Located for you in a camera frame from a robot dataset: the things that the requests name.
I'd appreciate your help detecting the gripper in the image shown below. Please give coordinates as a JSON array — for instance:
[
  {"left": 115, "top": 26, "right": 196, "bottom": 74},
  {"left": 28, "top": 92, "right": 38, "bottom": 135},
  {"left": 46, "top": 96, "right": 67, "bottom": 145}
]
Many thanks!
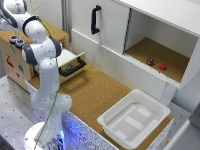
[{"left": 0, "top": 17, "right": 16, "bottom": 33}]

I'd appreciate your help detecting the red button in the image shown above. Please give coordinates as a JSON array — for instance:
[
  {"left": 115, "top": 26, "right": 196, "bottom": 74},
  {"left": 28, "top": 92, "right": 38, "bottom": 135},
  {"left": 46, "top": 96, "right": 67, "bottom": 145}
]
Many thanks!
[{"left": 9, "top": 35, "right": 19, "bottom": 45}]

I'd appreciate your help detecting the blue button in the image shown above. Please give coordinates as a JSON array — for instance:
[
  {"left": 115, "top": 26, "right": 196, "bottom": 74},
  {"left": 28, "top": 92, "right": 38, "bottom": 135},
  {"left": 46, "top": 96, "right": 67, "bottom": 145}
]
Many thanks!
[{"left": 15, "top": 39, "right": 26, "bottom": 48}]

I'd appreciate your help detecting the wooden drawer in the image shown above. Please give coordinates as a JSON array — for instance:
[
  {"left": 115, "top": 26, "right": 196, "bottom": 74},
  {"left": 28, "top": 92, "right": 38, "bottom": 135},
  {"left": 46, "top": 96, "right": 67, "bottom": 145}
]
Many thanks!
[{"left": 56, "top": 48, "right": 87, "bottom": 79}]

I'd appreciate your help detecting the white sliding door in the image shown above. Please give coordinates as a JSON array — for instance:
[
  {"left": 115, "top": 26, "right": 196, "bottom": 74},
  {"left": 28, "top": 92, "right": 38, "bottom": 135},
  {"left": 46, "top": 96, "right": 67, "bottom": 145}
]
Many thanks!
[{"left": 72, "top": 0, "right": 131, "bottom": 56}]

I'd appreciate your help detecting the white cabinet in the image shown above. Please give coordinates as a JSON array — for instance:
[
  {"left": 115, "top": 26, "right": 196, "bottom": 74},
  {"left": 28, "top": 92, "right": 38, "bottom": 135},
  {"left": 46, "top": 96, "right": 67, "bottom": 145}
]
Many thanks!
[{"left": 70, "top": 0, "right": 200, "bottom": 108}]

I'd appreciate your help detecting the purple block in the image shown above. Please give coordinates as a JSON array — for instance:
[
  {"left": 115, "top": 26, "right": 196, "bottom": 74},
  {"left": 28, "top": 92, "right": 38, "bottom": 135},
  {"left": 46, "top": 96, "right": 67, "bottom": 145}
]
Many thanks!
[{"left": 146, "top": 57, "right": 155, "bottom": 67}]

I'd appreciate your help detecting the white plastic box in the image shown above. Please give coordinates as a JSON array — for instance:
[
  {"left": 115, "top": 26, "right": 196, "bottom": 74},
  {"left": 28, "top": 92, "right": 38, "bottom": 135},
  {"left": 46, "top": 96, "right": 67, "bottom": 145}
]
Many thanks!
[{"left": 96, "top": 88, "right": 172, "bottom": 150}]

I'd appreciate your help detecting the pink block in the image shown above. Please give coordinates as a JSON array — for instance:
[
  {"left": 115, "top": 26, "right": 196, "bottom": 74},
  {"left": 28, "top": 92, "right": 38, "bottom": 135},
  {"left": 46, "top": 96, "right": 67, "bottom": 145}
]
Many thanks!
[{"left": 157, "top": 62, "right": 167, "bottom": 71}]

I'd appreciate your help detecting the black drawer handle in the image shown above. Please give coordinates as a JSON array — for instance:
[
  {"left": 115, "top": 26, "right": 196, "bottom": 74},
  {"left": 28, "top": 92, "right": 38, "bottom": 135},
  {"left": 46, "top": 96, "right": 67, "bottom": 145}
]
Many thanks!
[{"left": 58, "top": 56, "right": 87, "bottom": 78}]

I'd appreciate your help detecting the black door handle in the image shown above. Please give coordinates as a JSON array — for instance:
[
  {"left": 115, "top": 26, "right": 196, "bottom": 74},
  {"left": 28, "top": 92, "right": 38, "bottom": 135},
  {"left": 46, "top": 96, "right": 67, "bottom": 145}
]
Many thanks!
[{"left": 90, "top": 4, "right": 103, "bottom": 36}]

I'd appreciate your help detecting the green cable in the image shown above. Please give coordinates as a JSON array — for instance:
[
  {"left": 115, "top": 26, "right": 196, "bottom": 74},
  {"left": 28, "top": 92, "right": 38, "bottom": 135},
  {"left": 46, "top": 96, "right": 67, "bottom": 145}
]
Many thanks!
[{"left": 28, "top": 0, "right": 63, "bottom": 150}]

